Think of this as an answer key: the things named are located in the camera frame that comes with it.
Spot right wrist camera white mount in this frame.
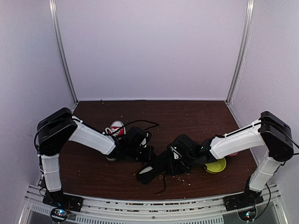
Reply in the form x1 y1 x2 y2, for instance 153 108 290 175
168 145 182 160

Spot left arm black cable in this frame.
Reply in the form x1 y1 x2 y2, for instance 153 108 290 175
34 119 161 152

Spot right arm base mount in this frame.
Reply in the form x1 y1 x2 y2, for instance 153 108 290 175
223 180 264 222

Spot left aluminium frame post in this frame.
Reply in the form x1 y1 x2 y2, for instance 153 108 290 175
49 0 78 105

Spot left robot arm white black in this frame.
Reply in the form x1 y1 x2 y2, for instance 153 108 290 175
33 107 156 207

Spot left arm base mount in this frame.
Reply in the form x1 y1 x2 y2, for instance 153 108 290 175
43 187 84 224

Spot right aluminium frame post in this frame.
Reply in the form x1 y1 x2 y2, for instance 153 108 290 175
226 0 256 105

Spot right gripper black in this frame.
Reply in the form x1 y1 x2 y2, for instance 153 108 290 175
167 153 197 175

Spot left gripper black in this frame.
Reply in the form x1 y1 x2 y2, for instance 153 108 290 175
128 146 157 162

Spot aluminium frame post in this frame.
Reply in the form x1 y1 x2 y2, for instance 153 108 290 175
49 0 78 105
226 0 256 105

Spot upturned shoe orange sole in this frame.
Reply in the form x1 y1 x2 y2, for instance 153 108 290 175
136 150 175 194

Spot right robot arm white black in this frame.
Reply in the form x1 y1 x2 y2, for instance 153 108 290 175
166 111 297 206

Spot lime green bowl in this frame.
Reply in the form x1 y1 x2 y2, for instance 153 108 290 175
204 158 227 174

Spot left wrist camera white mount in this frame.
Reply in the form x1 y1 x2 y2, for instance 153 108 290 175
139 131 152 148

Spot red canvas sneaker white laces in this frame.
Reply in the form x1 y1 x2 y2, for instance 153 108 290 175
105 120 126 162

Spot front aluminium rail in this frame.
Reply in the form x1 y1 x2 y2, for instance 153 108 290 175
16 184 290 224

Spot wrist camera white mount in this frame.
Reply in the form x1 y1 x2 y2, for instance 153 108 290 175
168 145 182 160
139 131 152 148

